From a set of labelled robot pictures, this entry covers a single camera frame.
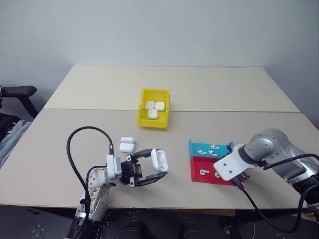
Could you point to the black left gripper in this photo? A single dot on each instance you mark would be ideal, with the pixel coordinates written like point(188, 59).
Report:
point(127, 170)

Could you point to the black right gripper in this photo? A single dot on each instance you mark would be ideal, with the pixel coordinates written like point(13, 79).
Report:
point(243, 178)

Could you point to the white earbud case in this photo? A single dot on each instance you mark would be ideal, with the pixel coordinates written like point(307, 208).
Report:
point(152, 114)
point(160, 106)
point(150, 104)
point(159, 159)
point(127, 147)

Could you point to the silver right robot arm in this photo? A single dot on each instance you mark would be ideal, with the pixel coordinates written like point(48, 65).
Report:
point(276, 149)

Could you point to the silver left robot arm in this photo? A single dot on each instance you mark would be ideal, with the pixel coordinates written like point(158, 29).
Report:
point(96, 178)

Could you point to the closed white earbud case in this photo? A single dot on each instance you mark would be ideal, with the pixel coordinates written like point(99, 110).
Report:
point(160, 106)
point(150, 104)
point(152, 114)
point(127, 147)

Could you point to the yellow plastic bin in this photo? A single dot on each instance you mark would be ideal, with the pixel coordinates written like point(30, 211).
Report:
point(152, 123)

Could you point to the white earbud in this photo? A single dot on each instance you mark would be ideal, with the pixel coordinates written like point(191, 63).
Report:
point(205, 172)
point(211, 152)
point(200, 151)
point(213, 146)
point(217, 175)

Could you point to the blue plastic tray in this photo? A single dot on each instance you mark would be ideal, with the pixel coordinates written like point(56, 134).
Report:
point(197, 146)

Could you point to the red plastic tray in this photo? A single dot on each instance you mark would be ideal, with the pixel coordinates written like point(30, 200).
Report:
point(199, 164)

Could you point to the grey jeans leg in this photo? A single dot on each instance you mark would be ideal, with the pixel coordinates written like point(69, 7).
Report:
point(13, 139)

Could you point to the black garment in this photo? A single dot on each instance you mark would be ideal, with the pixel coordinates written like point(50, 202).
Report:
point(7, 124)

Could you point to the black office chair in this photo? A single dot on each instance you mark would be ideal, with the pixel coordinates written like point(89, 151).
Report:
point(18, 91)

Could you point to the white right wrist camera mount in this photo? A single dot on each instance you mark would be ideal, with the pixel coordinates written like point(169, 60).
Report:
point(230, 166)

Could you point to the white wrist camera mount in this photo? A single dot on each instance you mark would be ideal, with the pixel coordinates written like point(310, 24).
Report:
point(230, 166)
point(112, 169)

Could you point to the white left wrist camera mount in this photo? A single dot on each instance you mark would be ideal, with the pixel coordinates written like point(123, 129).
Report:
point(112, 169)

